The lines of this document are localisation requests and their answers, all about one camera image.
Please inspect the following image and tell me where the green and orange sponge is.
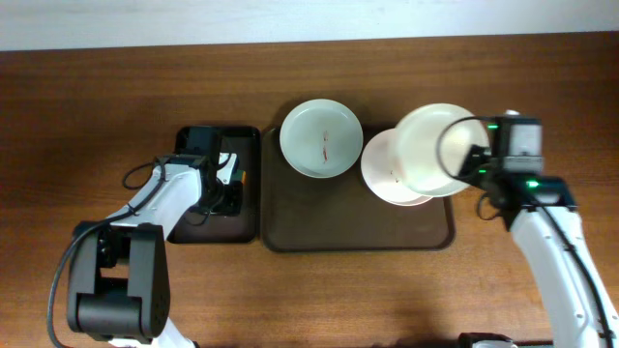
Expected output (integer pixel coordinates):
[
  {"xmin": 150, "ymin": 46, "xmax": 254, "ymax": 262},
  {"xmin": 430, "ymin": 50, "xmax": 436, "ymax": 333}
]
[{"xmin": 229, "ymin": 168, "xmax": 247, "ymax": 185}]

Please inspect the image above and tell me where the cream plate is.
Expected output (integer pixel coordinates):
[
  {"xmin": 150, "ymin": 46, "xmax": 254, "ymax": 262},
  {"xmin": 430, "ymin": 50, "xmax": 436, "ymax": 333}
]
[{"xmin": 389, "ymin": 103, "xmax": 489, "ymax": 197}]

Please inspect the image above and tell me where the white plate with red stain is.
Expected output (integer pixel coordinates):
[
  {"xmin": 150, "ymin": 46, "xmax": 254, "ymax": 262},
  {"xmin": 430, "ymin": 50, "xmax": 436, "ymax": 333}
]
[{"xmin": 361, "ymin": 129, "xmax": 430, "ymax": 207}]

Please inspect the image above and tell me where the pale green plate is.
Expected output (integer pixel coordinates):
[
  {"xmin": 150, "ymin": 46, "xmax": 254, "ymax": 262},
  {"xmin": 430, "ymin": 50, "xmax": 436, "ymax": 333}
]
[{"xmin": 280, "ymin": 99, "xmax": 364, "ymax": 179}]

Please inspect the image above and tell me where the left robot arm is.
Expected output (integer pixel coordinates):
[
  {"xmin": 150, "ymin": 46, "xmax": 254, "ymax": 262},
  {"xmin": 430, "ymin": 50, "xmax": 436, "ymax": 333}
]
[{"xmin": 60, "ymin": 127, "xmax": 245, "ymax": 347}]

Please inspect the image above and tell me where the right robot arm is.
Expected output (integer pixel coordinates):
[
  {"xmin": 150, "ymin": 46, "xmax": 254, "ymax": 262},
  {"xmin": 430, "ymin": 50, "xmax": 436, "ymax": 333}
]
[{"xmin": 457, "ymin": 115, "xmax": 618, "ymax": 347}]

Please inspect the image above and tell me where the small black tray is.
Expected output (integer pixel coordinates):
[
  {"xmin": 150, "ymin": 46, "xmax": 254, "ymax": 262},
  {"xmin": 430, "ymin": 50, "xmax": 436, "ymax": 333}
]
[{"xmin": 168, "ymin": 126, "xmax": 261, "ymax": 244}]

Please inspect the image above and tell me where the large brown tray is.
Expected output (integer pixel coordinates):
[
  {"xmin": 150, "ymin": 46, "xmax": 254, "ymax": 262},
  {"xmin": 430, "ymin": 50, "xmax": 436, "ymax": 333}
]
[{"xmin": 260, "ymin": 128, "xmax": 456, "ymax": 252}]

